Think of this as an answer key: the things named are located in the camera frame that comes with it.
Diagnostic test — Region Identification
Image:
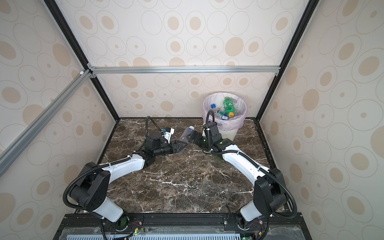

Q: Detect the small crushed bottle blue cap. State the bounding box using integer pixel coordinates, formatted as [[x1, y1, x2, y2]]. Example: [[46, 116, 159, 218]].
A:
[[219, 112, 230, 121]]

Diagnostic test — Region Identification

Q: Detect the horizontal aluminium rail back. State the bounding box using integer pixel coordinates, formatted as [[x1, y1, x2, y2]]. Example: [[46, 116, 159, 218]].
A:
[[91, 66, 280, 74]]

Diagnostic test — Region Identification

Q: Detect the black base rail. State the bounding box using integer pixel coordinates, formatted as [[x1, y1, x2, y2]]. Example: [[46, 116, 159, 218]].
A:
[[54, 213, 311, 240]]

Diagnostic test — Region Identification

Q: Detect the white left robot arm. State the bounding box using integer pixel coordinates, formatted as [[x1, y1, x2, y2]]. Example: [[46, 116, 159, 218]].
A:
[[63, 132, 189, 224]]

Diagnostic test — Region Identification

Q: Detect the clear bottle purple tint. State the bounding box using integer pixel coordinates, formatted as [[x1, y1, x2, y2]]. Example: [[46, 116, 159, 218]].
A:
[[179, 126, 195, 144]]

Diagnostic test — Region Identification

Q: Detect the green bottle yellow cap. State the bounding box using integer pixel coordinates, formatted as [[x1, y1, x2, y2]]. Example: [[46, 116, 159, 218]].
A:
[[223, 97, 235, 118]]

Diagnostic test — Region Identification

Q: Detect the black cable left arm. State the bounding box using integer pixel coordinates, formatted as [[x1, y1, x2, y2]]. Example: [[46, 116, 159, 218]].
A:
[[62, 116, 163, 211]]

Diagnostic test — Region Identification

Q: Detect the pink bin liner bag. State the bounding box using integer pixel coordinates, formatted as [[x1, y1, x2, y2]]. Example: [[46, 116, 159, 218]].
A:
[[202, 93, 248, 131]]

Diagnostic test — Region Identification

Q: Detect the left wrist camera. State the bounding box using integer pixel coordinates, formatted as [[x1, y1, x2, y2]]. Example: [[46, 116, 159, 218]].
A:
[[161, 128, 175, 144]]

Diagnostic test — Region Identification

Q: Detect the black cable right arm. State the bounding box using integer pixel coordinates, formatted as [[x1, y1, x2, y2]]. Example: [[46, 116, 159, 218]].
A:
[[202, 109, 298, 240]]

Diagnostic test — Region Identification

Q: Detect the green bottle upper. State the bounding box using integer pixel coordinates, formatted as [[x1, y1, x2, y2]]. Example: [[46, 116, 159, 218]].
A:
[[200, 138, 212, 152]]

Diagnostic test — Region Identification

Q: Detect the aluminium rail left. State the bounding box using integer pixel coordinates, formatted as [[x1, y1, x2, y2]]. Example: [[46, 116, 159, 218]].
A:
[[1, 70, 91, 175]]

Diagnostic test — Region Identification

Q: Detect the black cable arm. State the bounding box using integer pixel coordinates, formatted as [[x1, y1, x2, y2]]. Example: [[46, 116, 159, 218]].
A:
[[62, 116, 163, 211], [202, 109, 298, 240]]

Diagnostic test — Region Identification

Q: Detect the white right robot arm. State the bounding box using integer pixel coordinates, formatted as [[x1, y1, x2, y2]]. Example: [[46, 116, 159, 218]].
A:
[[183, 122, 298, 223]]

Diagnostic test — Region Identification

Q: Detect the white waste bin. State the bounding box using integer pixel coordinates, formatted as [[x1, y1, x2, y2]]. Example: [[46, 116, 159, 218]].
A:
[[219, 129, 239, 141]]

